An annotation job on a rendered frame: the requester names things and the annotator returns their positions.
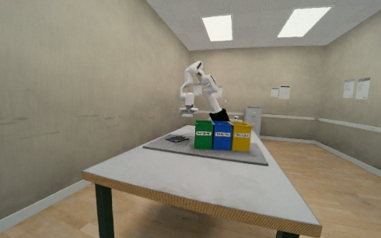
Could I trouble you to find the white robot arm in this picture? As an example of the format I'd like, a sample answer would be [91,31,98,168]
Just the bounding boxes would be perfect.
[180,61,222,114]

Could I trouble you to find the blue bin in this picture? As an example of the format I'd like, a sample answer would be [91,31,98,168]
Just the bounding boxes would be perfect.
[212,121,233,151]

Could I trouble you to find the green bin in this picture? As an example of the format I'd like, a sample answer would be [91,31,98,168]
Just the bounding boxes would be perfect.
[194,120,214,149]

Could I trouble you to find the yellow recycle bin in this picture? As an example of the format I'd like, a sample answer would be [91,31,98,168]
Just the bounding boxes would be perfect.
[228,121,253,152]

